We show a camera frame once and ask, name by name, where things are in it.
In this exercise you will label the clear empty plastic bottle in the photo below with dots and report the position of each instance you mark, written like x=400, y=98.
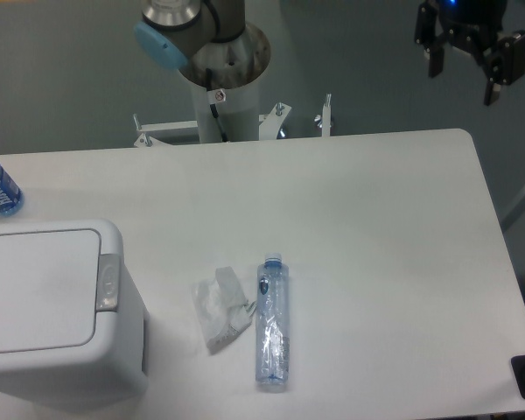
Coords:
x=272, y=323

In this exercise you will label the grey lid push button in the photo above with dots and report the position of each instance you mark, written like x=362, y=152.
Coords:
x=108, y=283

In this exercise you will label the white trash can lid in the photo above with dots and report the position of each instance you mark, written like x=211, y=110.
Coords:
x=47, y=289

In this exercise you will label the crumpled white plastic wrapper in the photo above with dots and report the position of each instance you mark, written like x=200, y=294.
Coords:
x=223, y=310

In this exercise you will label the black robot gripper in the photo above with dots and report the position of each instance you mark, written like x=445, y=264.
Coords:
x=473, y=27

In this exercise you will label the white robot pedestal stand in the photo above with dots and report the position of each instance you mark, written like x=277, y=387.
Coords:
x=224, y=81

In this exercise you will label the white trash can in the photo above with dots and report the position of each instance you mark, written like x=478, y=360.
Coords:
x=110, y=367

